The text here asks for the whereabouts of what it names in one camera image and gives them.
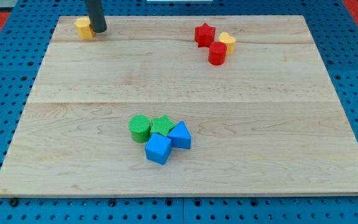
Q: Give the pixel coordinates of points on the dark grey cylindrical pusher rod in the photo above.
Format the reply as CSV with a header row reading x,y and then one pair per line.
x,y
96,15

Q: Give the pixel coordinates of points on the yellow heart block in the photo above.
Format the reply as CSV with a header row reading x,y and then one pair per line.
x,y
229,41

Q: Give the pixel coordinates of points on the yellow pentagon block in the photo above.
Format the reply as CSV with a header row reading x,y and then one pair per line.
x,y
84,28

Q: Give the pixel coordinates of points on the red star block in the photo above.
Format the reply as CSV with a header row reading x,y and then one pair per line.
x,y
204,35

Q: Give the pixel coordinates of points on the green cylinder block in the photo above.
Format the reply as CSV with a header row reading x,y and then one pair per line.
x,y
139,127

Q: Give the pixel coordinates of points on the red cylinder block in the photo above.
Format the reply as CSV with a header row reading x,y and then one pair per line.
x,y
217,53

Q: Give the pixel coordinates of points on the green star block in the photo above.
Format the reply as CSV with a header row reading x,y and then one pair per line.
x,y
162,125

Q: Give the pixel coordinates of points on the blue cube block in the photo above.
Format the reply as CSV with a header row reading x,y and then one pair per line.
x,y
158,148

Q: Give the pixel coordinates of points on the blue triangle block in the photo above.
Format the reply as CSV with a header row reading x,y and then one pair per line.
x,y
180,136

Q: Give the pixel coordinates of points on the light wooden board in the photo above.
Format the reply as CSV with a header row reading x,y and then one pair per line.
x,y
265,123

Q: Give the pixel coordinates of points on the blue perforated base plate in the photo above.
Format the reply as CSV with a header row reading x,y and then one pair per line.
x,y
24,40

